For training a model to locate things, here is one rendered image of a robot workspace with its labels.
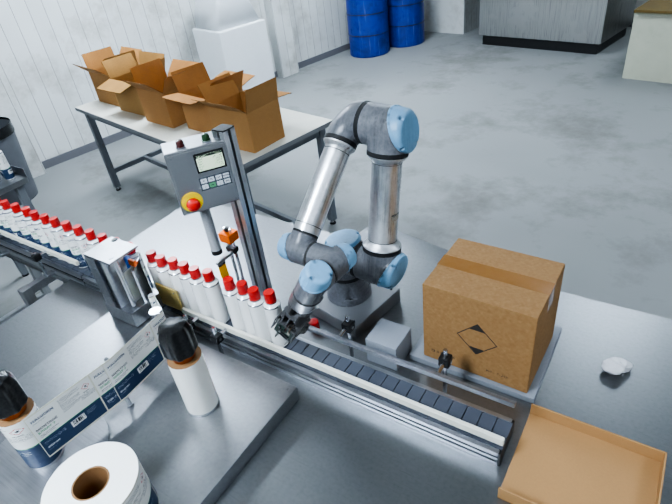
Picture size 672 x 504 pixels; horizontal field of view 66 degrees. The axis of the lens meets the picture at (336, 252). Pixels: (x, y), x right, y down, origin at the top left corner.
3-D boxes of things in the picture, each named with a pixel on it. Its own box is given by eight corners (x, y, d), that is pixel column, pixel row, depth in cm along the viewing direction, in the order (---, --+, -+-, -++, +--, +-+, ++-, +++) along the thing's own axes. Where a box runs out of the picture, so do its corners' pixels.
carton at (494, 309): (423, 354, 152) (421, 283, 137) (456, 306, 167) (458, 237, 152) (527, 394, 137) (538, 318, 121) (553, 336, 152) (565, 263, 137)
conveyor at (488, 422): (86, 281, 205) (82, 273, 203) (104, 270, 210) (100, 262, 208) (500, 459, 123) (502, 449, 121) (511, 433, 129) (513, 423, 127)
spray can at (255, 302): (256, 346, 159) (241, 295, 147) (259, 334, 163) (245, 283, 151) (272, 345, 158) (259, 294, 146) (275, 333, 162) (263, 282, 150)
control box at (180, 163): (178, 202, 154) (159, 143, 143) (234, 187, 159) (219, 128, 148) (184, 217, 146) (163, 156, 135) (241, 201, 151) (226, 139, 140)
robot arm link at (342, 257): (325, 233, 142) (299, 253, 135) (359, 244, 136) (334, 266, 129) (327, 257, 146) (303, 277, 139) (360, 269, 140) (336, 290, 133)
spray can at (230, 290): (231, 333, 164) (216, 283, 153) (238, 322, 169) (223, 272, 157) (246, 335, 163) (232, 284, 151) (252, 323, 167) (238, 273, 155)
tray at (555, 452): (497, 497, 117) (498, 487, 115) (530, 412, 134) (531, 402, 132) (647, 567, 102) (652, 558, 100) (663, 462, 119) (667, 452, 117)
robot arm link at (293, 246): (330, 88, 143) (266, 253, 141) (363, 92, 137) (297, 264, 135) (349, 107, 153) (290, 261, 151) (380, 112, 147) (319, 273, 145)
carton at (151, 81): (133, 125, 372) (114, 72, 350) (184, 104, 398) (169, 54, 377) (167, 135, 346) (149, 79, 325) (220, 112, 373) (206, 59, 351)
